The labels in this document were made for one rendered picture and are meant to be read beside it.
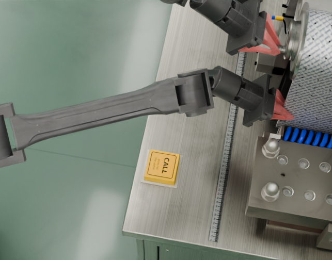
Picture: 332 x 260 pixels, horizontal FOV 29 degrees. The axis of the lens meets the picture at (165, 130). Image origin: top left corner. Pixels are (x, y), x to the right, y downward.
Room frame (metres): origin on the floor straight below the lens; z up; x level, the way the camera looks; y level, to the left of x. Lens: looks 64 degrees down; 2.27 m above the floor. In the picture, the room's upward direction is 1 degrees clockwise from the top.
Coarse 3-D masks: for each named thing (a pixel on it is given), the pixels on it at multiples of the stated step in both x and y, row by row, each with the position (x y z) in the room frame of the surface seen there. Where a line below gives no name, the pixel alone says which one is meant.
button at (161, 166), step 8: (152, 152) 0.60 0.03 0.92; (160, 152) 0.60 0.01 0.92; (168, 152) 0.60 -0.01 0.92; (152, 160) 0.58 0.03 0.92; (160, 160) 0.58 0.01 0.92; (168, 160) 0.58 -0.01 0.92; (176, 160) 0.58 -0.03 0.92; (152, 168) 0.56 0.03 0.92; (160, 168) 0.56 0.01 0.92; (168, 168) 0.56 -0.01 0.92; (176, 168) 0.57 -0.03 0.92; (144, 176) 0.54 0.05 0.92; (152, 176) 0.54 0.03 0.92; (160, 176) 0.54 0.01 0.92; (168, 176) 0.55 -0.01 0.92
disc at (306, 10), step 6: (306, 6) 0.73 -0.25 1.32; (306, 12) 0.71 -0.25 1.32; (306, 18) 0.69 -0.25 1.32; (306, 24) 0.68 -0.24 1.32; (306, 30) 0.67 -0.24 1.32; (300, 48) 0.65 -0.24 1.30; (300, 54) 0.64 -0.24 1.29; (300, 60) 0.63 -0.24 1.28; (294, 72) 0.62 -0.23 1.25; (294, 78) 0.62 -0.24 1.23
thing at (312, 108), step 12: (288, 96) 0.63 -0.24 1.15; (300, 96) 0.63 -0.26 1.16; (312, 96) 0.62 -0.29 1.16; (324, 96) 0.62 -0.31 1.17; (288, 108) 0.63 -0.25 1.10; (300, 108) 0.63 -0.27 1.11; (312, 108) 0.62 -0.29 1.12; (324, 108) 0.62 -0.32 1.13; (300, 120) 0.62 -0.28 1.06; (312, 120) 0.62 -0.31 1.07; (324, 120) 0.62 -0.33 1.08; (324, 132) 0.61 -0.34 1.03
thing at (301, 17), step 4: (304, 12) 0.72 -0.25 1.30; (300, 16) 0.74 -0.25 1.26; (304, 16) 0.71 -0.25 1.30; (300, 20) 0.73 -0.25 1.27; (300, 32) 0.68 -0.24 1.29; (300, 36) 0.67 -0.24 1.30; (300, 40) 0.66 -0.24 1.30; (300, 44) 0.66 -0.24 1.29; (296, 52) 0.65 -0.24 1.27; (296, 56) 0.64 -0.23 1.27; (296, 60) 0.64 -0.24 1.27; (292, 64) 0.65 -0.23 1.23; (292, 68) 0.64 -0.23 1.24
